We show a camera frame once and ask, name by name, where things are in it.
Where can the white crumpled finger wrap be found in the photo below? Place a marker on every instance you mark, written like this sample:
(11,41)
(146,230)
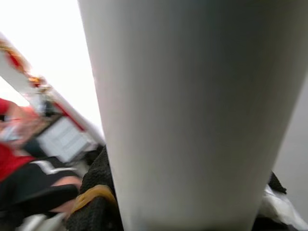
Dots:
(279,207)

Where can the white grey tablet device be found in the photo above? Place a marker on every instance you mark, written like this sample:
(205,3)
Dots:
(65,139)

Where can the white frame bar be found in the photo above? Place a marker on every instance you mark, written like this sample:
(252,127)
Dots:
(41,221)

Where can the tan rubber band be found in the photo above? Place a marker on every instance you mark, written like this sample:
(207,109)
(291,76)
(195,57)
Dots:
(93,192)

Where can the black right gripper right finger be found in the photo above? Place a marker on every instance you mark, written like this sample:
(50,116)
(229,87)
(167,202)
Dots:
(276,183)

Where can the white plastic table leg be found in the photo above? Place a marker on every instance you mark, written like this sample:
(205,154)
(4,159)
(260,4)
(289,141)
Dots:
(192,108)

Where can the person in red shirt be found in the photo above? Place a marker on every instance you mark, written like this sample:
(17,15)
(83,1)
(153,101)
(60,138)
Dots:
(24,183)

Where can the white board with red print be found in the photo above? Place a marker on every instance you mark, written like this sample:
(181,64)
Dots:
(14,65)

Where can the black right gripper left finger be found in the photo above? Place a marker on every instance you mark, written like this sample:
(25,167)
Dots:
(96,216)

